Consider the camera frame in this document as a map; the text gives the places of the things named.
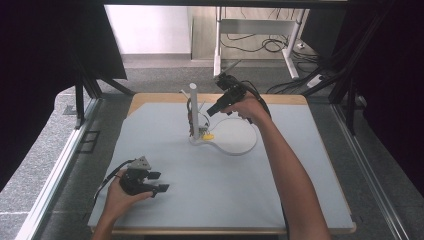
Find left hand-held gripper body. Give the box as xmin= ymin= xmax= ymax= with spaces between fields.
xmin=118 ymin=155 xmax=153 ymax=197

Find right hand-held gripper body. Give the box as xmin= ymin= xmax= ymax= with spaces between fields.
xmin=214 ymin=59 xmax=248 ymax=108

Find key ring with coloured tags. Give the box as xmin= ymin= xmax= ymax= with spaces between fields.
xmin=197 ymin=111 xmax=216 ymax=142

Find white key holder stand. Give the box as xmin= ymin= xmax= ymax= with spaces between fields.
xmin=179 ymin=82 xmax=259 ymax=157

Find person's left hand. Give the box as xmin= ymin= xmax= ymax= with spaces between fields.
xmin=104 ymin=168 xmax=155 ymax=222

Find person's right hand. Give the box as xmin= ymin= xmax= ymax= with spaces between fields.
xmin=221 ymin=92 xmax=270 ymax=126

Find light grey table mat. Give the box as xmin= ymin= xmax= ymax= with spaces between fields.
xmin=87 ymin=101 xmax=355 ymax=230

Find white power strip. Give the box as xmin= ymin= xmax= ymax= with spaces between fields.
xmin=305 ymin=74 xmax=325 ymax=89

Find black metal stand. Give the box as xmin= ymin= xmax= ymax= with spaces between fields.
xmin=302 ymin=6 xmax=394 ymax=136
xmin=73 ymin=56 xmax=136 ymax=130

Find black curtain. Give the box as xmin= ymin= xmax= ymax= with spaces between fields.
xmin=0 ymin=0 xmax=128 ymax=194
xmin=333 ymin=0 xmax=424 ymax=186

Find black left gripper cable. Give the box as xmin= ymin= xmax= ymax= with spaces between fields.
xmin=93 ymin=158 xmax=137 ymax=203

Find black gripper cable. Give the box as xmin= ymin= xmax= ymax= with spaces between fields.
xmin=93 ymin=158 xmax=137 ymax=203
xmin=240 ymin=79 xmax=273 ymax=120

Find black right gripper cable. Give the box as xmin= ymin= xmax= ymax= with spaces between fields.
xmin=240 ymin=79 xmax=273 ymax=120

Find black floor cables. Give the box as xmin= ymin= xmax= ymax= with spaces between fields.
xmin=219 ymin=31 xmax=338 ymax=95

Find white desk frame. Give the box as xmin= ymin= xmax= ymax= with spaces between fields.
xmin=213 ymin=5 xmax=310 ymax=80

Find aluminium rail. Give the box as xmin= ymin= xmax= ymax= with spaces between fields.
xmin=330 ymin=103 xmax=410 ymax=240
xmin=14 ymin=97 xmax=102 ymax=240

